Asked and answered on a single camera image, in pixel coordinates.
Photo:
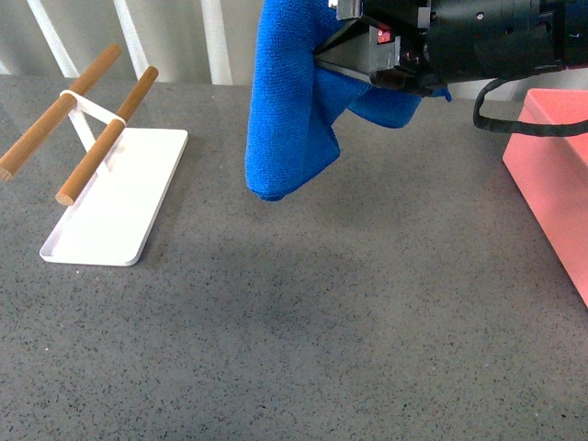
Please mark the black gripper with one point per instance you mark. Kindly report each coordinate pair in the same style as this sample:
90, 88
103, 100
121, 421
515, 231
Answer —
420, 46

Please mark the white curtain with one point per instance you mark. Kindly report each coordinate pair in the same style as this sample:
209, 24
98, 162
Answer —
205, 42

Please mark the white towel rack stand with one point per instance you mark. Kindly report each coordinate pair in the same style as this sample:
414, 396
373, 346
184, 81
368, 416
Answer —
113, 196

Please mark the pink storage box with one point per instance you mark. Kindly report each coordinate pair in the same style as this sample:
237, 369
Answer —
551, 174

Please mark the blue microfiber cloth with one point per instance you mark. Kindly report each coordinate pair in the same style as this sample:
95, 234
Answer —
294, 103

